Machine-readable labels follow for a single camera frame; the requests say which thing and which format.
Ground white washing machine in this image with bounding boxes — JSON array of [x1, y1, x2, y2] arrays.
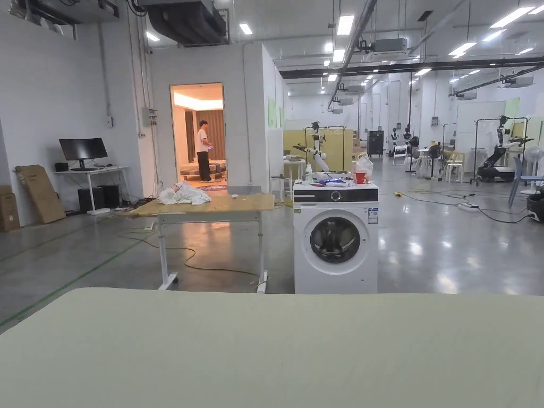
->
[[293, 154, 379, 295]]

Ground wooden top table white legs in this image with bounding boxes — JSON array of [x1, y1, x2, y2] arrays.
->
[[119, 181, 275, 294]]

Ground white standing fan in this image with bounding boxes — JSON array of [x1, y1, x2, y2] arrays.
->
[[520, 146, 544, 188]]

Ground small white side table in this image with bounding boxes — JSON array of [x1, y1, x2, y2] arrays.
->
[[283, 156, 306, 198]]

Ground brown cardboard carton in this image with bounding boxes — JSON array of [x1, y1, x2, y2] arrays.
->
[[15, 165, 67, 225], [0, 184, 21, 233]]

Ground white desk with monitor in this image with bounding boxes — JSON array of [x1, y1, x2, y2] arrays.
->
[[53, 138, 130, 217]]

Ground white plastic chair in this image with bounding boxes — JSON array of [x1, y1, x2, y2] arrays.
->
[[444, 151, 468, 183]]

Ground white robot on black base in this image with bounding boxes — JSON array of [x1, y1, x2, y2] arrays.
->
[[475, 114, 536, 183]]

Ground black standing fan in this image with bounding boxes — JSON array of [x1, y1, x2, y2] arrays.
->
[[426, 144, 441, 181]]

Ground white humanoid robot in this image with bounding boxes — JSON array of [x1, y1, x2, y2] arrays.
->
[[293, 121, 332, 173]]

